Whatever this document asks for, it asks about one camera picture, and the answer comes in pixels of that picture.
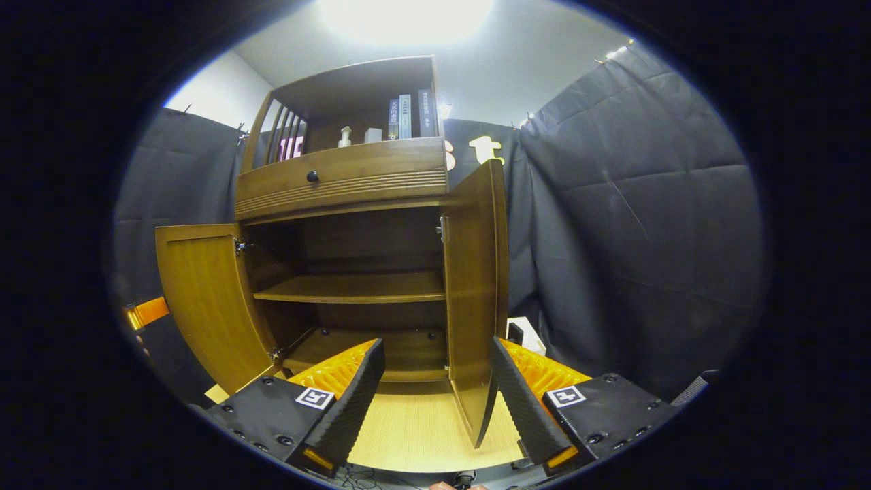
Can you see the metal door hinge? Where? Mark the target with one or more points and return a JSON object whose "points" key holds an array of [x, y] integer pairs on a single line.
{"points": [[441, 230], [240, 246]]}

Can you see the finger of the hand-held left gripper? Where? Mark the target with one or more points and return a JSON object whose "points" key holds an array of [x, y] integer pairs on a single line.
{"points": [[150, 312]]}

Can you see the blue-grey book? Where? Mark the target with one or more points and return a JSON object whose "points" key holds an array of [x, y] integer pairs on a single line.
{"points": [[393, 119]]}

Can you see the black backdrop cloth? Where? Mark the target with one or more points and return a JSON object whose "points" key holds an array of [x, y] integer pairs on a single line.
{"points": [[646, 238]]}

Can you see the wooden cabinet drawer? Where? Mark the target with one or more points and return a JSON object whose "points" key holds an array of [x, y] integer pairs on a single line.
{"points": [[381, 170]]}

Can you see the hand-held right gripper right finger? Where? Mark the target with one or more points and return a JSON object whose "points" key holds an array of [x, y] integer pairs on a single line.
{"points": [[524, 408]]}

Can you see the white pump dispenser bottle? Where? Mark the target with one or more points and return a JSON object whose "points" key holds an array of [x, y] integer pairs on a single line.
{"points": [[345, 136]]}

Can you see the wooden cabinet door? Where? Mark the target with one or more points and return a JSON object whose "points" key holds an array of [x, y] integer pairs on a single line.
{"points": [[473, 286], [211, 299]]}

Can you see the large ceiling light panel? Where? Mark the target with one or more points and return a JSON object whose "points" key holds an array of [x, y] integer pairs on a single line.
{"points": [[401, 17]]}

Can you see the small white jar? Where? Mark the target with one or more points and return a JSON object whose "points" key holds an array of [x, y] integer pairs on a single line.
{"points": [[372, 135]]}

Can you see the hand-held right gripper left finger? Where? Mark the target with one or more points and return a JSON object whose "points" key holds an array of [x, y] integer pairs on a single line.
{"points": [[350, 408]]}

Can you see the metal right door hinge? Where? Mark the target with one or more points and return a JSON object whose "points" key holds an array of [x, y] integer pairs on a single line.
{"points": [[441, 230]]}

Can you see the metal left door hinge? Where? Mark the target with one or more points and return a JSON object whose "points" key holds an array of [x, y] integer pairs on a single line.
{"points": [[240, 246]]}

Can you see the light grey book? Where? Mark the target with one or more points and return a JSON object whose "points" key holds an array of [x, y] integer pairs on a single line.
{"points": [[405, 117]]}

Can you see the wooden double-door shoe cabinet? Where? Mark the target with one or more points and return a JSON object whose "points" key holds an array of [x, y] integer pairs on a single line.
{"points": [[354, 289]]}

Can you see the dark navy book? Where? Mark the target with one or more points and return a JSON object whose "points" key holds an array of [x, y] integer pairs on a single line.
{"points": [[427, 112]]}

